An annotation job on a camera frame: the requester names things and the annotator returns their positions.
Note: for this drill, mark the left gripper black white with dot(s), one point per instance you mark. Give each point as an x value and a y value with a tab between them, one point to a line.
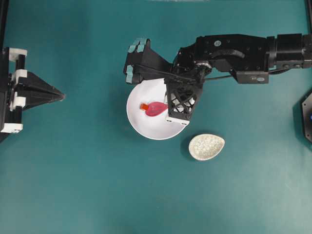
13	102

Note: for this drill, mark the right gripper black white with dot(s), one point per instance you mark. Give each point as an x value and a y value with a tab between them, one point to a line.
180	99

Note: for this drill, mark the pink plastic spoon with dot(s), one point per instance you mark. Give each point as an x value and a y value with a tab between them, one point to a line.
155	109

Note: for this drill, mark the small red block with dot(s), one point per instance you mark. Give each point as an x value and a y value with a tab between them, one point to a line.
144	106

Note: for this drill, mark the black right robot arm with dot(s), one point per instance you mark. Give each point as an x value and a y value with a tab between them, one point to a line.
247	59

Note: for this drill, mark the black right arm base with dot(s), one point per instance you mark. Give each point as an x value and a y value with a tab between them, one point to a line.
302	118

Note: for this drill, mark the white round bowl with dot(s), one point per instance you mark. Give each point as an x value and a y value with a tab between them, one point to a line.
156	128

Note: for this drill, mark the speckled ceramic spoon rest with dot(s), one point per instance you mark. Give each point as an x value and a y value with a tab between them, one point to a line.
205	146

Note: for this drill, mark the black wrist camera teal pads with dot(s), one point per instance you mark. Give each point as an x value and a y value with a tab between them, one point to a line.
142	63

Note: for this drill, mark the black frame post left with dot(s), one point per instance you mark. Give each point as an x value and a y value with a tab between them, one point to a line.
3	17

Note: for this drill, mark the black frame post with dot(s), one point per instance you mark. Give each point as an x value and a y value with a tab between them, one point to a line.
3	17
308	7

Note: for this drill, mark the black frame post right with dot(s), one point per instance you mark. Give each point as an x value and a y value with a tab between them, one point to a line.
308	7

